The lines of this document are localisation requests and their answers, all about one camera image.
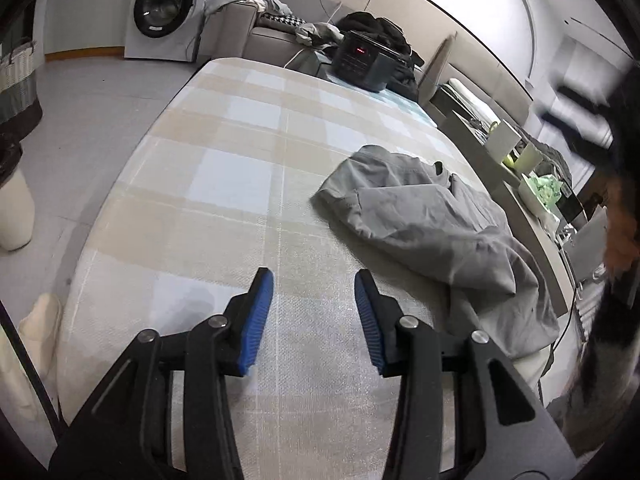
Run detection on person's right forearm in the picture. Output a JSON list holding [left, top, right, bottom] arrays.
[[575, 270, 640, 411]]

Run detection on grey sofa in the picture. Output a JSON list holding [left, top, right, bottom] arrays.
[[197, 0, 351, 68]]

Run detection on white basin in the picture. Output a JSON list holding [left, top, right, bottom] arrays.
[[517, 177, 556, 217]]

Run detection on white box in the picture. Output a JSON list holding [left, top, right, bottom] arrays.
[[485, 119, 521, 163]]

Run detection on light grey cloth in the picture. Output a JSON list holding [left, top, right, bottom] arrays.
[[294, 21, 347, 52]]

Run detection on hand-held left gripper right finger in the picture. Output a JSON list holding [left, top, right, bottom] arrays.
[[354, 269, 578, 480]]

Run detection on woven laundry basket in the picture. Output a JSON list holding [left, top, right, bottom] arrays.
[[0, 40, 43, 136]]

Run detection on white kitchen counter cabinets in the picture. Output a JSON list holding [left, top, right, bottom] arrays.
[[42, 0, 138, 63]]

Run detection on white trash bin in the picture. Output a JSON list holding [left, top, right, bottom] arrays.
[[0, 125, 37, 252]]

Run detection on white green carton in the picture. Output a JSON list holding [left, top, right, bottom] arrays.
[[512, 140, 543, 173]]

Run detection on green plastic bag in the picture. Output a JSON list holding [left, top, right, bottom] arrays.
[[527, 172, 566, 206]]

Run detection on black box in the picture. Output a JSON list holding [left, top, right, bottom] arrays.
[[555, 187, 588, 231]]

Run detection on person's right hand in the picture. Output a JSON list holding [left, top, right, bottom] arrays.
[[605, 177, 640, 274]]

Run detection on cluttered side desk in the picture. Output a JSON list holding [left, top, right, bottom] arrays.
[[430, 85, 576, 318]]

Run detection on cream fabric bundle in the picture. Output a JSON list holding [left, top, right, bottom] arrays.
[[0, 292, 63, 426]]

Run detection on black rice cooker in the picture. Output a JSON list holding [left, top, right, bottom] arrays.
[[330, 30, 401, 93]]

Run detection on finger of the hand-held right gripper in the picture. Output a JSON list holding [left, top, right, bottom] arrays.
[[556, 85, 612, 114], [542, 111, 614, 161]]

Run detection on white washing machine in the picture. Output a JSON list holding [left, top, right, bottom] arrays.
[[124, 0, 221, 63]]

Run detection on black white checked pillow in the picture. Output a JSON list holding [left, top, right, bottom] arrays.
[[257, 10, 308, 29]]

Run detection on dark grey cloth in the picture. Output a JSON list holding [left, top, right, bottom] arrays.
[[520, 127, 573, 186]]

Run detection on plaid sheet bed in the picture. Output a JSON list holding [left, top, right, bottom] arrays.
[[55, 56, 561, 480]]

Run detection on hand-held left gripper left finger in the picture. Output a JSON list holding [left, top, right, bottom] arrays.
[[47, 266, 275, 480]]

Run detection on small grey garment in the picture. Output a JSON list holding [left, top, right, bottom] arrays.
[[311, 144, 561, 361]]

